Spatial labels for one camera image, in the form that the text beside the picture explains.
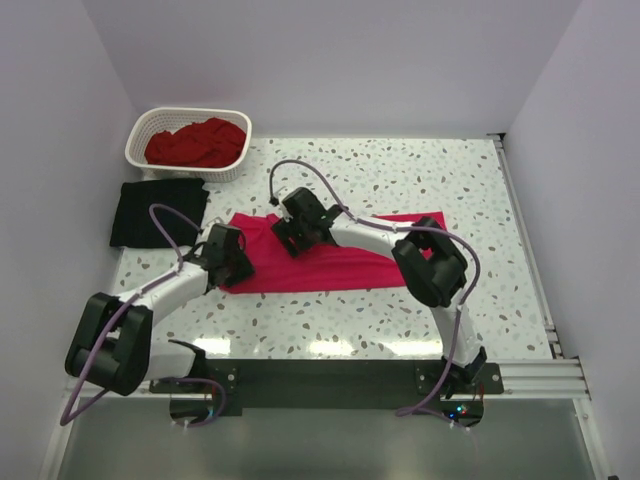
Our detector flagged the pink t shirt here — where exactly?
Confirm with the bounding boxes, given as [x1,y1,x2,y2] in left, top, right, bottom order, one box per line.
[219,210,446,295]

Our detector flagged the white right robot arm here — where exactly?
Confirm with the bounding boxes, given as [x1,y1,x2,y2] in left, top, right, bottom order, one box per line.
[270,187,487,393]

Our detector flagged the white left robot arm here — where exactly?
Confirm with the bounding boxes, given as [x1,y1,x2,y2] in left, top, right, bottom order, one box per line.
[65,224,254,396]

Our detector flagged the black folded t shirt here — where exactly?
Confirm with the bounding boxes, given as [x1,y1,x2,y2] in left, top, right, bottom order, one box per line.
[109,177,211,249]

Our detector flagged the white plastic laundry basket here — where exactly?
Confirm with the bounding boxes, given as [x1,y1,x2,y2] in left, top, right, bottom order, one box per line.
[125,107,253,183]

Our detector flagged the dark red t shirt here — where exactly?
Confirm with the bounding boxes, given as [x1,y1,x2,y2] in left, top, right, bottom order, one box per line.
[144,118,246,168]

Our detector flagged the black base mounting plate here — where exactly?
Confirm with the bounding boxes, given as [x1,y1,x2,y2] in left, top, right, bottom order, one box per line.
[148,357,503,428]

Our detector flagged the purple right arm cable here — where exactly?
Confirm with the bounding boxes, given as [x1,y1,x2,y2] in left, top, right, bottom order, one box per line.
[268,159,482,420]

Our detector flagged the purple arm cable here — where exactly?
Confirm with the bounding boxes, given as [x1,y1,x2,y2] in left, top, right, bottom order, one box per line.
[59,203,204,427]
[268,159,482,420]

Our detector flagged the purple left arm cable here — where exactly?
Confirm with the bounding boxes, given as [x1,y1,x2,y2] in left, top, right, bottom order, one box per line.
[59,203,204,427]

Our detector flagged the aluminium table edge rail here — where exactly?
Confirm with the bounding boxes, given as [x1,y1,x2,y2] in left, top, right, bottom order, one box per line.
[488,133,617,479]

